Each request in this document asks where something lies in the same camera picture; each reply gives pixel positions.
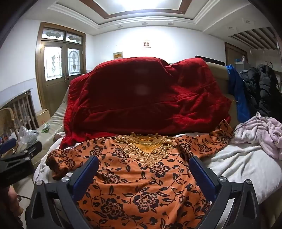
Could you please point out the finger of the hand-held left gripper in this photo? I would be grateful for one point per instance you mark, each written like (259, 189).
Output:
(26, 152)
(15, 172)

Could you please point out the wooden ceiling slats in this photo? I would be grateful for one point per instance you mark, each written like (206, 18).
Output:
(255, 37)

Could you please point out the orange floral shirt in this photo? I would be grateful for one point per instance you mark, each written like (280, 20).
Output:
(141, 176)

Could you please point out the black puffer jacket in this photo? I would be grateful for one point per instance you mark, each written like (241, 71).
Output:
(262, 90)

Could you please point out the yellow wall sign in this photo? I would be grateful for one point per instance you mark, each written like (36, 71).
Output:
(118, 55)

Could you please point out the beige sofa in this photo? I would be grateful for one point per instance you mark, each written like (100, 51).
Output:
(47, 134)

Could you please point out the pink fleece garment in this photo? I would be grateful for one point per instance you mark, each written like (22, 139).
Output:
(262, 134)

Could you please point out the small wall picture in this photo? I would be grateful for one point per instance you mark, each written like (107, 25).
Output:
(146, 43)

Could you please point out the cardboard box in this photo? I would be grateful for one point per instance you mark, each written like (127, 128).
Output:
(42, 115)

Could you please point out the ceiling light panel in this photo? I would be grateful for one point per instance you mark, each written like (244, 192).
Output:
(136, 5)

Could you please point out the wooden railing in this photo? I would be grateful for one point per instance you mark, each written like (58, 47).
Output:
(18, 107)

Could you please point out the brown wooden door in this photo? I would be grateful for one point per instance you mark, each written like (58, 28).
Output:
(234, 54)

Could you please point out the white towel blanket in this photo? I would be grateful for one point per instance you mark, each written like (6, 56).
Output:
(238, 167)

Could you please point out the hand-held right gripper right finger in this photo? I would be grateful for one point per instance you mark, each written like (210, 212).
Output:
(202, 177)

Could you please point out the wooden glass-panel door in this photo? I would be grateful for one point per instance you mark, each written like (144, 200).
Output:
(61, 66)

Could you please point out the clear plastic bag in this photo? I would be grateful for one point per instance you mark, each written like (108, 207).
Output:
(26, 136)

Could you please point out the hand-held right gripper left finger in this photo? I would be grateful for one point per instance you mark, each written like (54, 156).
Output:
(86, 176)

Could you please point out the blue jacket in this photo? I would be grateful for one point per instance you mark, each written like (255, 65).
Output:
(239, 92)

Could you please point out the green packet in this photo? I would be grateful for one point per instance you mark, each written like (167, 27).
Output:
(45, 128)

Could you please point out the red blanket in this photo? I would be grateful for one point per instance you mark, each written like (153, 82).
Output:
(143, 96)

